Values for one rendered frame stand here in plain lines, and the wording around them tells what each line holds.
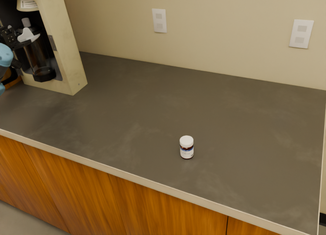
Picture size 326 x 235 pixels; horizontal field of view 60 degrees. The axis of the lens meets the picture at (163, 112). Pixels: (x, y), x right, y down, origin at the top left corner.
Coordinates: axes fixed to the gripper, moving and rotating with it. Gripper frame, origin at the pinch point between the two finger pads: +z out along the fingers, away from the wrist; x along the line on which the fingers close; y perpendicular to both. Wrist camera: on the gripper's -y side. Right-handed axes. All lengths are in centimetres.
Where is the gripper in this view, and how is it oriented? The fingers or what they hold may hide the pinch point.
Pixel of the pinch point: (30, 35)
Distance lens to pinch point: 135.8
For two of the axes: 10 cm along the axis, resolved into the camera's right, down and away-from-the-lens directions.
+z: 4.3, -5.8, 6.9
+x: -9.0, -2.1, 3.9
